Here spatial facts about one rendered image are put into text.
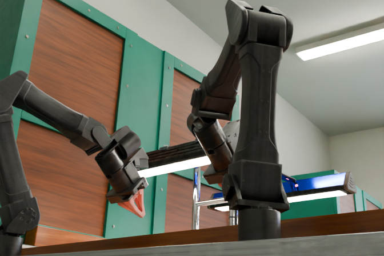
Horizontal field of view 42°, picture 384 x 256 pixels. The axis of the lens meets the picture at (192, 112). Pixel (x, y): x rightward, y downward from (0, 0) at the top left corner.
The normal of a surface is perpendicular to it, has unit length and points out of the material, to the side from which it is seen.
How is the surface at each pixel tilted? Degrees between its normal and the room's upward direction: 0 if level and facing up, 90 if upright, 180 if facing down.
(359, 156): 90
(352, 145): 90
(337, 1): 180
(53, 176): 90
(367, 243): 90
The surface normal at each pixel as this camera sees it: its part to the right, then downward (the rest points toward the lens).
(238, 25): -0.96, -0.14
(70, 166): 0.77, -0.22
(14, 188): 0.50, -0.48
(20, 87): 0.61, -0.29
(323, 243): -0.57, -0.34
